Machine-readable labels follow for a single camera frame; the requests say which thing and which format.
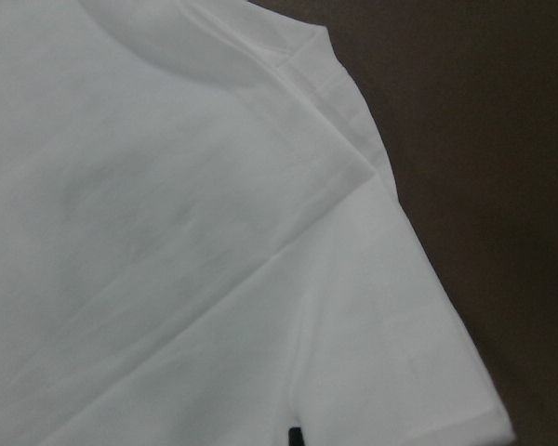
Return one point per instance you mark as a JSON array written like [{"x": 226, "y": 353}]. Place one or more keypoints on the white long-sleeve printed shirt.
[{"x": 201, "y": 242}]

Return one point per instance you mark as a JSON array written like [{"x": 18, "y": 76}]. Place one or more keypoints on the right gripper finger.
[{"x": 295, "y": 437}]

